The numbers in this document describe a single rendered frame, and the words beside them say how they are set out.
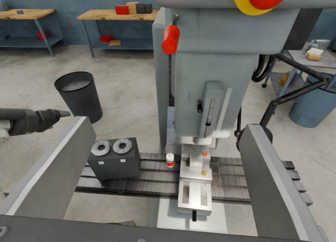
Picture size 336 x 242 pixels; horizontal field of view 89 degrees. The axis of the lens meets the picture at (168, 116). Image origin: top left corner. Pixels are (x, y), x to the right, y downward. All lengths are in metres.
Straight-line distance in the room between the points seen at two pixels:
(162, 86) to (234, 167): 0.61
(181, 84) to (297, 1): 0.28
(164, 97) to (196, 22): 0.75
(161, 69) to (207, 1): 0.73
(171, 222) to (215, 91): 0.72
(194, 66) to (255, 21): 0.15
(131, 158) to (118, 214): 1.14
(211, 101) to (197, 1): 0.25
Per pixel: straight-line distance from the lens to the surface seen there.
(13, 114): 0.67
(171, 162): 0.96
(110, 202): 1.99
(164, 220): 0.98
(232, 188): 1.01
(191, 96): 0.48
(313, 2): 0.31
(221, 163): 1.06
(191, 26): 0.37
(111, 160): 0.86
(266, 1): 0.23
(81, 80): 2.79
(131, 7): 4.39
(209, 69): 0.44
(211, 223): 1.00
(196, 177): 0.86
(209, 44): 0.38
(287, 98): 0.40
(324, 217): 2.34
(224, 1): 0.27
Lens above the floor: 1.78
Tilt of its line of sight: 43 degrees down
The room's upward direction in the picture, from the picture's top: 1 degrees counter-clockwise
